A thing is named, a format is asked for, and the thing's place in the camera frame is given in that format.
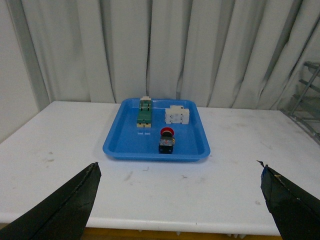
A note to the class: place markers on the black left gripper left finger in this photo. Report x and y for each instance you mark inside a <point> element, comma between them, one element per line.
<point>63,215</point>

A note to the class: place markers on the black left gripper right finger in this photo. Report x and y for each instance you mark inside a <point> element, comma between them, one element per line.
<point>296,212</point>

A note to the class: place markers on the red emergency stop button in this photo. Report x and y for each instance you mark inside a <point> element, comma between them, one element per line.
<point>167,141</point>

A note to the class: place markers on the silver mesh tray rack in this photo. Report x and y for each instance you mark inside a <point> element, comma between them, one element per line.
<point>304,108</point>

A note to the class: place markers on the green terminal block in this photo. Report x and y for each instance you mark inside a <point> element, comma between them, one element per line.
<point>144,117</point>

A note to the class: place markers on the blue plastic tray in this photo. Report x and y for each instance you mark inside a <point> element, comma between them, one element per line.
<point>127,141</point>

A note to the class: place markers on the white circuit breaker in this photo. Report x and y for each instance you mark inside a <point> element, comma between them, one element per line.
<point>177,114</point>

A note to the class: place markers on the white pleated curtain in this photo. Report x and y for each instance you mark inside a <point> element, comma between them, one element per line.
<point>242,54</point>

